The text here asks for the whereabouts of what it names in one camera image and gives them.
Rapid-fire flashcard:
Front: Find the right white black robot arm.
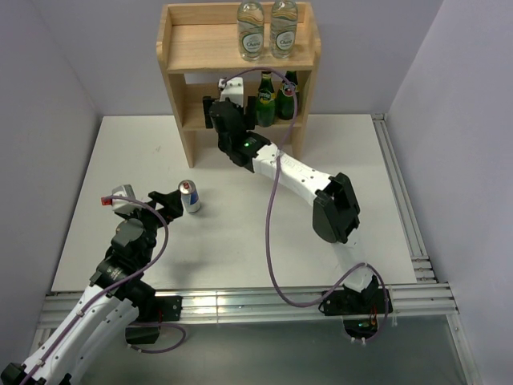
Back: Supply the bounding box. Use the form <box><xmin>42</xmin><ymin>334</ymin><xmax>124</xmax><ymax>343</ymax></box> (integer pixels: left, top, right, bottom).
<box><xmin>208</xmin><ymin>100</ymin><xmax>378</xmax><ymax>313</ymax></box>

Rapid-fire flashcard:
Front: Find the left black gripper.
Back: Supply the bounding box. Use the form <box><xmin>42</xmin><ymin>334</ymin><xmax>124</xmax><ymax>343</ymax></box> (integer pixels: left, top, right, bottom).
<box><xmin>119</xmin><ymin>190</ymin><xmax>183</xmax><ymax>264</ymax></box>

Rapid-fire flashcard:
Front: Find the green Perrier bottle yellow label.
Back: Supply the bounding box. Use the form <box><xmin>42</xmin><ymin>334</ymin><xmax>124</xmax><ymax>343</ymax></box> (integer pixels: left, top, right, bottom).
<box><xmin>256</xmin><ymin>71</ymin><xmax>276</xmax><ymax>128</ymax></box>

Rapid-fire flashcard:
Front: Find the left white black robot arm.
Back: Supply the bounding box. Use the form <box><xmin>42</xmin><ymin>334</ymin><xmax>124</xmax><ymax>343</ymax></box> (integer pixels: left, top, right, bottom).
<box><xmin>1</xmin><ymin>184</ymin><xmax>184</xmax><ymax>384</ymax></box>

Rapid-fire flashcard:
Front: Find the aluminium frame rail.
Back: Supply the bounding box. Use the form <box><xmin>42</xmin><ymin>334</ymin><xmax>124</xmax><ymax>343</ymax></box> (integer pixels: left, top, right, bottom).
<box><xmin>34</xmin><ymin>114</ymin><xmax>482</xmax><ymax>384</ymax></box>

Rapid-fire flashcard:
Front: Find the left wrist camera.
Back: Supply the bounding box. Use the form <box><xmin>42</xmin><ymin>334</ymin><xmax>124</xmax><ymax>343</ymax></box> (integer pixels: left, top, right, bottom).
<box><xmin>101</xmin><ymin>184</ymin><xmax>135</xmax><ymax>215</ymax></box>

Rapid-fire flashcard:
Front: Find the wooden three-tier shelf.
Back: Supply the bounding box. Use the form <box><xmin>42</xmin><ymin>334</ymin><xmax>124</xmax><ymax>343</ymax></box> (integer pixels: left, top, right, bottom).
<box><xmin>156</xmin><ymin>2</ymin><xmax>321</xmax><ymax>167</ymax></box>

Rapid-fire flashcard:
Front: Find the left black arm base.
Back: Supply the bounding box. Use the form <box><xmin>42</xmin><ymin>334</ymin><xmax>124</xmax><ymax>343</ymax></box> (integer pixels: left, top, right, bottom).
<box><xmin>125</xmin><ymin>295</ymin><xmax>183</xmax><ymax>346</ymax></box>

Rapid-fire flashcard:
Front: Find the clear glass bottle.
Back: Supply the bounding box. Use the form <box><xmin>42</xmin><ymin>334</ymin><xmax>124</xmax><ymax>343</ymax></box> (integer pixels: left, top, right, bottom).
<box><xmin>269</xmin><ymin>1</ymin><xmax>299</xmax><ymax>59</ymax></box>
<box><xmin>236</xmin><ymin>1</ymin><xmax>265</xmax><ymax>61</ymax></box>

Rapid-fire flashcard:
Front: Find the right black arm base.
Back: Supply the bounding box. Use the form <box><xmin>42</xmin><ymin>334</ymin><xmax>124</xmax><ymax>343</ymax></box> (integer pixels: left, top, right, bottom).
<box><xmin>318</xmin><ymin>276</ymin><xmax>394</xmax><ymax>340</ymax></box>

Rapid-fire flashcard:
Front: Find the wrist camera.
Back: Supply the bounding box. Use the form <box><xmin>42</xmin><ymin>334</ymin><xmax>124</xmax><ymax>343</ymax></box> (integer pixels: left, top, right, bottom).
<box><xmin>101</xmin><ymin>184</ymin><xmax>135</xmax><ymax>215</ymax></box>
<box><xmin>218</xmin><ymin>77</ymin><xmax>244</xmax><ymax>108</ymax></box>

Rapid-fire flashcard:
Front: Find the green Perrier bottle red label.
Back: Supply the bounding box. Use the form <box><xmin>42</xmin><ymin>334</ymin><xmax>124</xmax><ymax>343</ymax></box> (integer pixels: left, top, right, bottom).
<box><xmin>276</xmin><ymin>71</ymin><xmax>300</xmax><ymax>120</ymax></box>

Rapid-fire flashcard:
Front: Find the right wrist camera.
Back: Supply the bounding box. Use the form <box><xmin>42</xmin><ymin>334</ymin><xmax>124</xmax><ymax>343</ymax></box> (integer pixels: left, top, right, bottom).
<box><xmin>218</xmin><ymin>77</ymin><xmax>244</xmax><ymax>108</ymax></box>

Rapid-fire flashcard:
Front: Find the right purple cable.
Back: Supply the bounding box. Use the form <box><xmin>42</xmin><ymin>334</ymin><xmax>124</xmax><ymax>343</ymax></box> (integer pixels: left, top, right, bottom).
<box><xmin>222</xmin><ymin>67</ymin><xmax>390</xmax><ymax>346</ymax></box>

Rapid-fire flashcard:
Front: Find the silver blue can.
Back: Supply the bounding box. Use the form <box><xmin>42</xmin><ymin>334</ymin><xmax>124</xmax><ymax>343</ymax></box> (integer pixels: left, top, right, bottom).
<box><xmin>178</xmin><ymin>180</ymin><xmax>201</xmax><ymax>213</ymax></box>

